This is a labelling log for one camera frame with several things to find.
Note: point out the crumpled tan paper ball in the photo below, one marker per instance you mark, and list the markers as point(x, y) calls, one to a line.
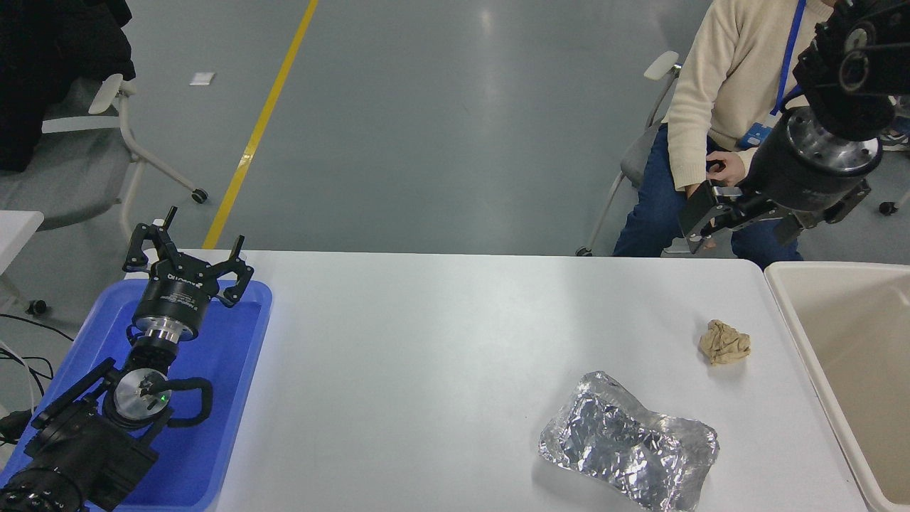
point(724, 343)

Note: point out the person's right hand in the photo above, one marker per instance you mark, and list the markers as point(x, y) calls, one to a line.
point(734, 169)

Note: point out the blue plastic tray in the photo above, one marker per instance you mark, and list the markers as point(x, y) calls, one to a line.
point(227, 370)

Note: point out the silver foil plate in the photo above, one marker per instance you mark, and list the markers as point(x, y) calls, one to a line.
point(625, 441)

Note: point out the person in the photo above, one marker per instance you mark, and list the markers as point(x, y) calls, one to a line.
point(732, 71)

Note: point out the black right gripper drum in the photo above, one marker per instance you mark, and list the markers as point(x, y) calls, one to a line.
point(796, 174)

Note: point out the grey white office chair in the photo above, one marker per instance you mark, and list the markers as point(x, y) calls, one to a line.
point(71, 178)

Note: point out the large pale bin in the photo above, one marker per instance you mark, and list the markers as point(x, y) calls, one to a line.
point(853, 355)

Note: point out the black chair caster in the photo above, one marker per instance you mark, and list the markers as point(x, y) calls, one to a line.
point(887, 208)

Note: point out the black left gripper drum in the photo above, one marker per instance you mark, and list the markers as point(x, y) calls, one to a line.
point(174, 299)

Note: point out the black jacket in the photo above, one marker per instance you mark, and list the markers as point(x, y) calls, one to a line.
point(43, 57)

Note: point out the white paper scrap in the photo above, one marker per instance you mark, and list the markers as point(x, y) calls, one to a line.
point(202, 78)

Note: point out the small white side table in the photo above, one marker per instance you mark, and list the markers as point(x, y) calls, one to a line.
point(14, 235)

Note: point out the person's grey chair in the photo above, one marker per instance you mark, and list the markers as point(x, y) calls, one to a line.
point(661, 65)

